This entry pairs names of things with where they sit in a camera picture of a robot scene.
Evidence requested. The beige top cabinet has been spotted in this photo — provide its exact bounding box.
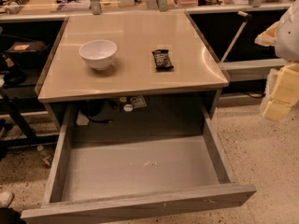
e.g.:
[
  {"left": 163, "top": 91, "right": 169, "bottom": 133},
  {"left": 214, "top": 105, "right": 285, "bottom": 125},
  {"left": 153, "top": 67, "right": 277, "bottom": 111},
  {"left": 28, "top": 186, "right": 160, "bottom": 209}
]
[{"left": 36, "top": 10, "right": 228, "bottom": 127}]

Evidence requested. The open grey wooden drawer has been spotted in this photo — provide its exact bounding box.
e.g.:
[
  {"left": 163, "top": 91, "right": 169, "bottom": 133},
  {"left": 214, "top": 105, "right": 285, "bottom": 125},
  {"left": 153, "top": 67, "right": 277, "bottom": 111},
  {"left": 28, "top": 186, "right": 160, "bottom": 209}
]
[{"left": 21, "top": 104, "right": 256, "bottom": 224}]

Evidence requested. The white shoe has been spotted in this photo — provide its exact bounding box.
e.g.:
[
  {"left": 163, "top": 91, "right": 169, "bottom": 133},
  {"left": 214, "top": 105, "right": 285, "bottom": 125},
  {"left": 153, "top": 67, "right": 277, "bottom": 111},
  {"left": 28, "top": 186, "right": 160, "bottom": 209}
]
[{"left": 0, "top": 191, "right": 14, "bottom": 208}]

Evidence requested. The black cable on floor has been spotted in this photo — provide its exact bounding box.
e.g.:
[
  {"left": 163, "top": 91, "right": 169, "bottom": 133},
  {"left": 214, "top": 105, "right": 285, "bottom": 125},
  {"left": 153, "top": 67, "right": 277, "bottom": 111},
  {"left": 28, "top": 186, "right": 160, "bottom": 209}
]
[{"left": 242, "top": 91, "right": 266, "bottom": 99}]

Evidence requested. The black metal stand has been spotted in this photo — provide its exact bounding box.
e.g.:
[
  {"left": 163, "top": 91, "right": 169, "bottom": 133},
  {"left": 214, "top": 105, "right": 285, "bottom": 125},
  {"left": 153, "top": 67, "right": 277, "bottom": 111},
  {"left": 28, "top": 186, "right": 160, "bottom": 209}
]
[{"left": 0, "top": 89, "right": 58, "bottom": 147}]

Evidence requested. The black rxbar chocolate bar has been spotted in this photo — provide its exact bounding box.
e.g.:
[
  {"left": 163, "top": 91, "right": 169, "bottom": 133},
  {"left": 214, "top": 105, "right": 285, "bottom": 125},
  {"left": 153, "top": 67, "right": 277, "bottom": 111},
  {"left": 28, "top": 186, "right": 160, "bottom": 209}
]
[{"left": 152, "top": 49, "right": 174, "bottom": 70}]

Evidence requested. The white ceramic bowl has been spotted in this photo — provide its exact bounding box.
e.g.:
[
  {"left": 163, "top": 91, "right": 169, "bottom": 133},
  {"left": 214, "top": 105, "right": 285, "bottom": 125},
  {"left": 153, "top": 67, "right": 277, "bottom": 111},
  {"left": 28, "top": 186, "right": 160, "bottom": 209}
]
[{"left": 79, "top": 39, "right": 118, "bottom": 71}]

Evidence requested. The black handled stick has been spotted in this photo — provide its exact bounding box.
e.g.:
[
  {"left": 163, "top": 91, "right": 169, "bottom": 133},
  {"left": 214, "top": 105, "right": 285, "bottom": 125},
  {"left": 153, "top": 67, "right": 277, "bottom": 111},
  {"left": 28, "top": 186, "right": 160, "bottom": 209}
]
[{"left": 221, "top": 11, "right": 252, "bottom": 63}]

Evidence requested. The sticker label under tabletop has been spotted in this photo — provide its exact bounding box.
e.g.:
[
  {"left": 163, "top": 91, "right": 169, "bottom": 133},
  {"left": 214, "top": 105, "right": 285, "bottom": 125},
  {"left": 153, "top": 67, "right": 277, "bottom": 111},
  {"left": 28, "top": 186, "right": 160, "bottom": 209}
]
[{"left": 130, "top": 95, "right": 147, "bottom": 108}]

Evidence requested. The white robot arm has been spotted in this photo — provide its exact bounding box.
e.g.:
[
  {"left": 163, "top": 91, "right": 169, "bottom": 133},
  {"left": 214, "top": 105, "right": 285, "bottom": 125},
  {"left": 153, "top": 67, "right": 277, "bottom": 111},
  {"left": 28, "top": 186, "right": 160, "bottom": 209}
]
[{"left": 254, "top": 0, "right": 299, "bottom": 121}]

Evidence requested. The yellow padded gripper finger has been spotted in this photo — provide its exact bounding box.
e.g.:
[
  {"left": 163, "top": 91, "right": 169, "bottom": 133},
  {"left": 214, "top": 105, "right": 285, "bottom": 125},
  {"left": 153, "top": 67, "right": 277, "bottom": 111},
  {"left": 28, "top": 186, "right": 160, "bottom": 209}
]
[
  {"left": 254, "top": 22, "right": 278, "bottom": 47},
  {"left": 262, "top": 63, "right": 299, "bottom": 121}
]

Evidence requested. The black bag with label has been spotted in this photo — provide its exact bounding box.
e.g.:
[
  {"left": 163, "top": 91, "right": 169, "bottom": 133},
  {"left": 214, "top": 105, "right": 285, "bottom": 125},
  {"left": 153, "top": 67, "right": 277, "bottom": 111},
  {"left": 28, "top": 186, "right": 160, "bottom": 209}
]
[{"left": 5, "top": 41, "right": 48, "bottom": 63}]

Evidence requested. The plastic bottle on floor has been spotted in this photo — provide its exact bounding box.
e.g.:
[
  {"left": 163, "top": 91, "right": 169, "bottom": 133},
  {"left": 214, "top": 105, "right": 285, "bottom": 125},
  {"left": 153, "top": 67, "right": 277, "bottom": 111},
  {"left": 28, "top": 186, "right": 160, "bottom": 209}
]
[{"left": 36, "top": 145, "right": 53, "bottom": 167}]

